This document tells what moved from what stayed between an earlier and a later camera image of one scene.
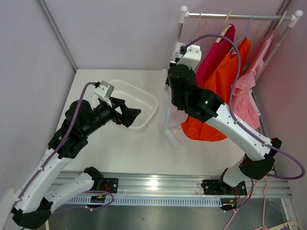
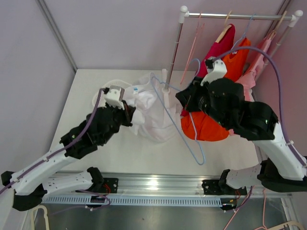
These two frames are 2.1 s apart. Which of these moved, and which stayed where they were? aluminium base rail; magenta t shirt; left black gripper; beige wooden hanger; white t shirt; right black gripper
Moved: white t shirt; right black gripper
Stayed: magenta t shirt; aluminium base rail; beige wooden hanger; left black gripper
